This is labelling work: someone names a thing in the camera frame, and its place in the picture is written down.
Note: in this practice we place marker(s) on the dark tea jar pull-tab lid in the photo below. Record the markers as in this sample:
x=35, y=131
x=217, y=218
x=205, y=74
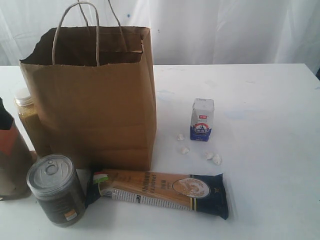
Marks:
x=54, y=182

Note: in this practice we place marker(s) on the yellow grain plastic bottle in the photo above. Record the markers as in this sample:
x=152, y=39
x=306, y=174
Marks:
x=30, y=120

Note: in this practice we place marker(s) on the kraft pouch with orange label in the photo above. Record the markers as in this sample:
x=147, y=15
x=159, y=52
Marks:
x=15, y=159

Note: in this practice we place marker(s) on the brown paper shopping bag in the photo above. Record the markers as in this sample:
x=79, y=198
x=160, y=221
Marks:
x=94, y=91

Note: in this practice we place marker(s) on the white garlic clove far left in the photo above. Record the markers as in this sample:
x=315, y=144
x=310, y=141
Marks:
x=180, y=137

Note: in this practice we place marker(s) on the white garlic clove lower left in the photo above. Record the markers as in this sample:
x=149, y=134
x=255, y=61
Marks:
x=184, y=150

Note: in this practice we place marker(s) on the small white blue milk carton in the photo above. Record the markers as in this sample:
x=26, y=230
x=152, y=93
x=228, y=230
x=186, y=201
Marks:
x=201, y=122

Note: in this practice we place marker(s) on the spaghetti pack dark blue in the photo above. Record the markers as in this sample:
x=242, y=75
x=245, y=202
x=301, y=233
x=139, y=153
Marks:
x=188, y=192

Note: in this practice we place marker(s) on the white backdrop curtain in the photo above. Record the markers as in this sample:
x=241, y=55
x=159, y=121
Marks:
x=194, y=32

